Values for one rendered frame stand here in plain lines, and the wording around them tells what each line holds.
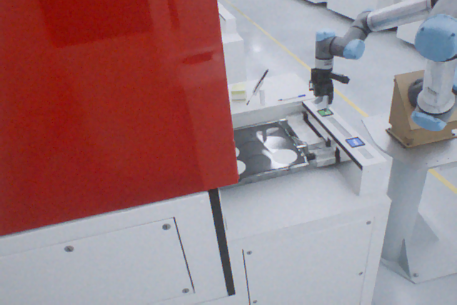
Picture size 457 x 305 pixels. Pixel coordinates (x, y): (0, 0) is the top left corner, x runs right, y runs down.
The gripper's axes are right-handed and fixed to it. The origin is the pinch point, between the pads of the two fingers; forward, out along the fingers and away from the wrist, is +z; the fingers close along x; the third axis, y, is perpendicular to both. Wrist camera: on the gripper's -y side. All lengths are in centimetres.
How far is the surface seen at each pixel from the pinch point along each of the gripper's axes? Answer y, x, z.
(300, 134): 12.7, 1.1, 10.1
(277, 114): 18.3, -15.1, 6.7
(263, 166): 36.2, 19.9, 8.2
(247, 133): 35.8, -6.4, 8.2
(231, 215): 53, 34, 16
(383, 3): -267, -362, 56
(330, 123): 2.2, 8.7, 2.3
